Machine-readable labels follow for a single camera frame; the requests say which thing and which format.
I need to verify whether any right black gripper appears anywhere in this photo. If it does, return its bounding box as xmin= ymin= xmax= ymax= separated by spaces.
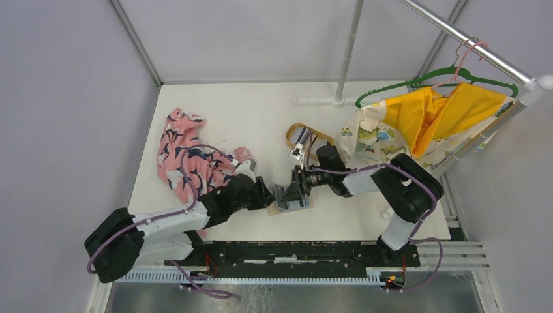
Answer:
xmin=280 ymin=165 xmax=332 ymax=203

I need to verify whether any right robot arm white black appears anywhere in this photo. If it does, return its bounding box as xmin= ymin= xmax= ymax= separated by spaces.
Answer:
xmin=274 ymin=145 xmax=444 ymax=266

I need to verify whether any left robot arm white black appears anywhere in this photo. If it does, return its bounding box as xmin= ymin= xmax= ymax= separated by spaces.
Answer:
xmin=84 ymin=174 xmax=276 ymax=283

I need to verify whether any oval wooden card tray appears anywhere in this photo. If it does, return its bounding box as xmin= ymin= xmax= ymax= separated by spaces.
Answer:
xmin=285 ymin=123 xmax=334 ymax=161

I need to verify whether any pink patterned garment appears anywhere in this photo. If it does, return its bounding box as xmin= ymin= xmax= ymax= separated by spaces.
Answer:
xmin=156 ymin=108 xmax=251 ymax=205

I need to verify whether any white rack pole with base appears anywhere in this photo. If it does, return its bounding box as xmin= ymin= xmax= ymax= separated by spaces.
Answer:
xmin=289 ymin=0 xmax=364 ymax=109

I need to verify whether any yellow dinosaur print garment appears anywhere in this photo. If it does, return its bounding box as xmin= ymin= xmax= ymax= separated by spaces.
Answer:
xmin=335 ymin=83 xmax=514 ymax=170

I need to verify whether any green clothes hanger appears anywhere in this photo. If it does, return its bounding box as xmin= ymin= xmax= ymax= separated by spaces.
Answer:
xmin=355 ymin=65 xmax=520 ymax=109

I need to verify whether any pink clothes hanger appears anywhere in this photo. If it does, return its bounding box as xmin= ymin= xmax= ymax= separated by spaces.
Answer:
xmin=432 ymin=39 xmax=489 ymax=89

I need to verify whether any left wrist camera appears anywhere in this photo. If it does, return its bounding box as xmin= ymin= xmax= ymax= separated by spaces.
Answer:
xmin=235 ymin=158 xmax=256 ymax=181

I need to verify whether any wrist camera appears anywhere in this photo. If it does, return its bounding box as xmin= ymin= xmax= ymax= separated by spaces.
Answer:
xmin=289 ymin=140 xmax=306 ymax=164
xmin=235 ymin=158 xmax=256 ymax=181

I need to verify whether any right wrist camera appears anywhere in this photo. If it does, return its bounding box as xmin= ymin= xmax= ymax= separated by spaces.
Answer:
xmin=289 ymin=140 xmax=306 ymax=164

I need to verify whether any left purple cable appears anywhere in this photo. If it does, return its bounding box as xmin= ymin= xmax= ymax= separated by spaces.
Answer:
xmin=86 ymin=144 xmax=239 ymax=300

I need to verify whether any purple cable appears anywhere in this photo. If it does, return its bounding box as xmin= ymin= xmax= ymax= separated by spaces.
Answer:
xmin=302 ymin=129 xmax=445 ymax=293
xmin=86 ymin=144 xmax=239 ymax=300

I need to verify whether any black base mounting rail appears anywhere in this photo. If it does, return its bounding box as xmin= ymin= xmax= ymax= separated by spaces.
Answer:
xmin=177 ymin=241 xmax=421 ymax=278

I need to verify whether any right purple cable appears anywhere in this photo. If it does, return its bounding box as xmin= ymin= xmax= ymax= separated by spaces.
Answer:
xmin=302 ymin=129 xmax=445 ymax=293

